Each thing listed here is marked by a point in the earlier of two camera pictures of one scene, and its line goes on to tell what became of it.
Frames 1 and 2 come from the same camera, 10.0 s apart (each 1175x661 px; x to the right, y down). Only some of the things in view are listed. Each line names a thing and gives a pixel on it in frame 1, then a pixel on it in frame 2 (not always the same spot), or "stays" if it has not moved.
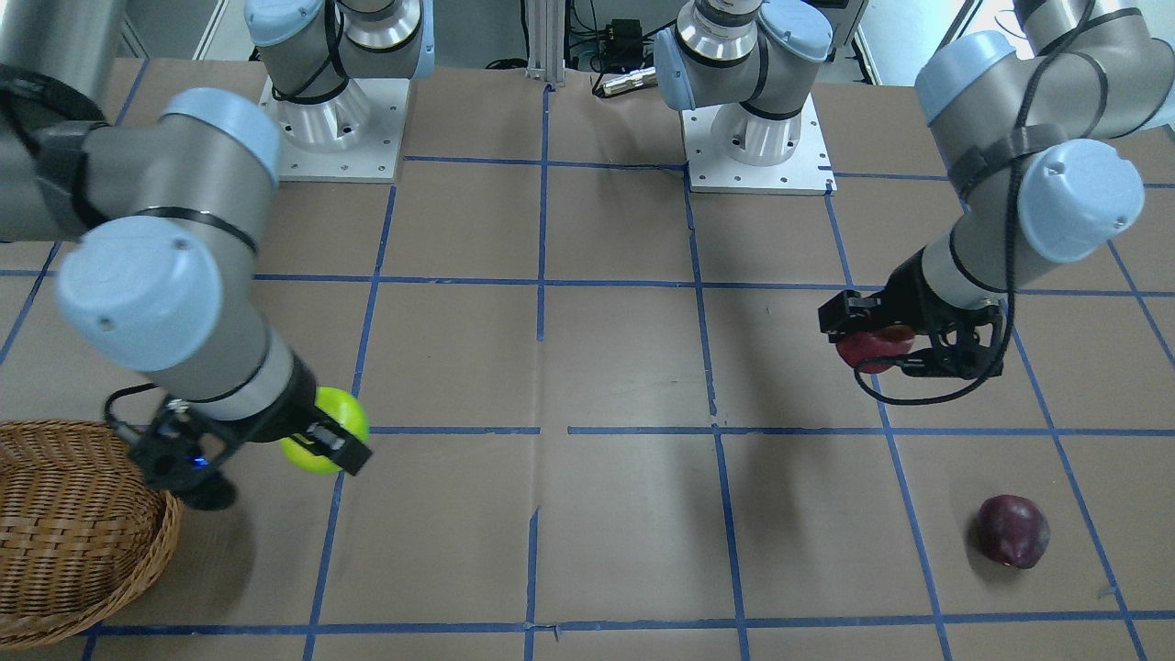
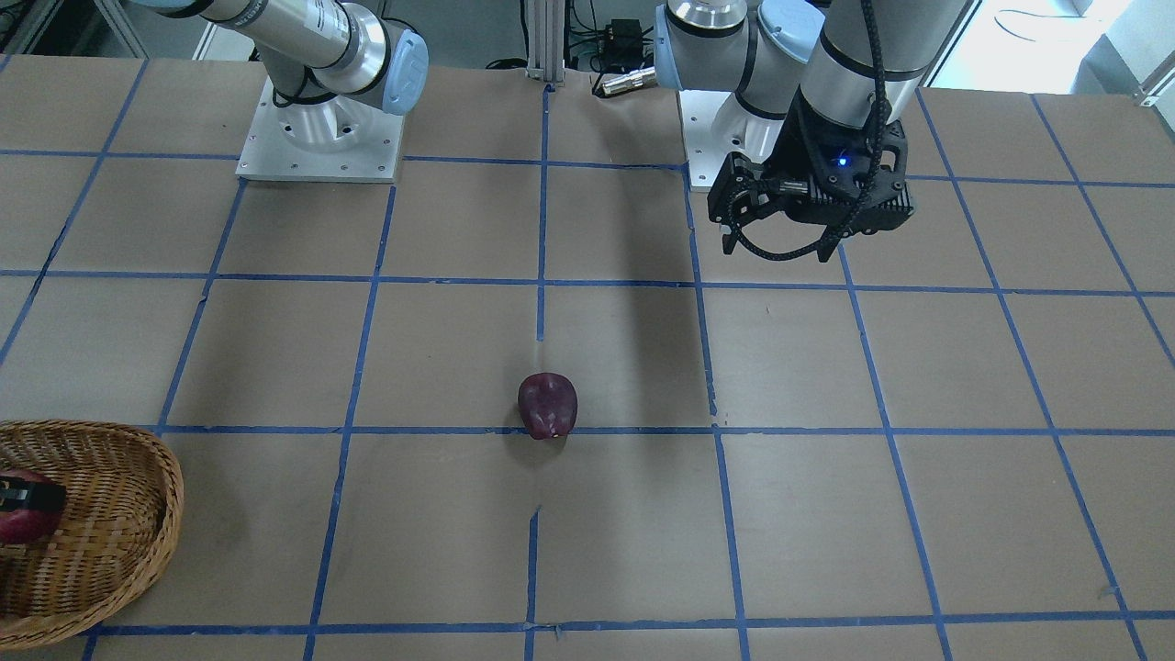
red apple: x=879 y=341 → x=23 y=525
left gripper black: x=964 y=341 → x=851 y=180
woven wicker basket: x=82 y=531 stays
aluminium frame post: x=545 y=23 stays
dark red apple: x=1012 y=531 → x=547 y=404
